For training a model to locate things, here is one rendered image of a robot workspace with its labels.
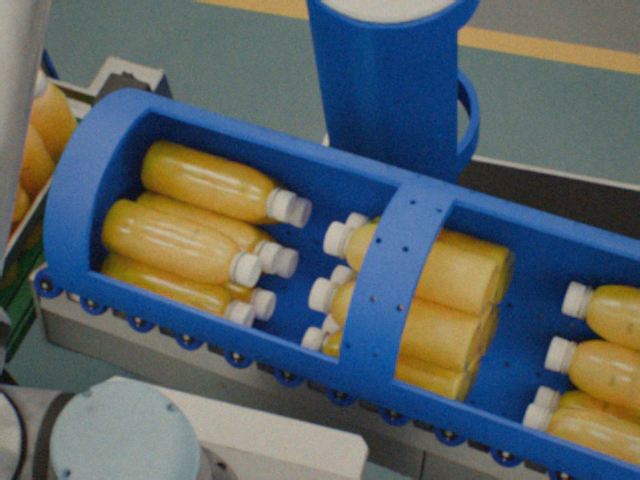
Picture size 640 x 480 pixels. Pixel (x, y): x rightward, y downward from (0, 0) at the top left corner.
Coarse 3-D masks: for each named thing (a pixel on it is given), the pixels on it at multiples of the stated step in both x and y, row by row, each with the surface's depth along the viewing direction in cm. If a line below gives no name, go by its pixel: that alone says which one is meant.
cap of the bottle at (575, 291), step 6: (570, 288) 139; (576, 288) 139; (582, 288) 140; (570, 294) 139; (576, 294) 139; (582, 294) 139; (564, 300) 139; (570, 300) 139; (576, 300) 139; (564, 306) 140; (570, 306) 139; (576, 306) 139; (564, 312) 140; (570, 312) 140; (576, 312) 139
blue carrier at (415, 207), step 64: (128, 128) 144; (192, 128) 161; (256, 128) 147; (64, 192) 143; (128, 192) 162; (320, 192) 160; (384, 192) 154; (448, 192) 138; (64, 256) 146; (320, 256) 162; (384, 256) 132; (576, 256) 148; (192, 320) 143; (256, 320) 159; (320, 320) 159; (384, 320) 131; (512, 320) 155; (576, 320) 152; (384, 384) 135; (512, 384) 152; (512, 448) 134; (576, 448) 129
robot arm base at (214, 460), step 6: (204, 450) 118; (210, 450) 120; (210, 456) 119; (216, 456) 120; (210, 462) 115; (216, 462) 120; (222, 462) 120; (216, 468) 115; (222, 468) 120; (228, 468) 119; (216, 474) 114; (222, 474) 116; (228, 474) 117; (234, 474) 119
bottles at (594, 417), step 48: (144, 192) 156; (240, 240) 151; (144, 288) 149; (192, 288) 148; (240, 288) 154; (336, 336) 144; (480, 336) 142; (432, 384) 139; (576, 384) 140; (624, 384) 136; (576, 432) 134; (624, 432) 134
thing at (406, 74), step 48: (480, 0) 184; (336, 48) 185; (384, 48) 180; (432, 48) 181; (336, 96) 198; (384, 96) 190; (432, 96) 192; (336, 144) 213; (384, 144) 202; (432, 144) 203
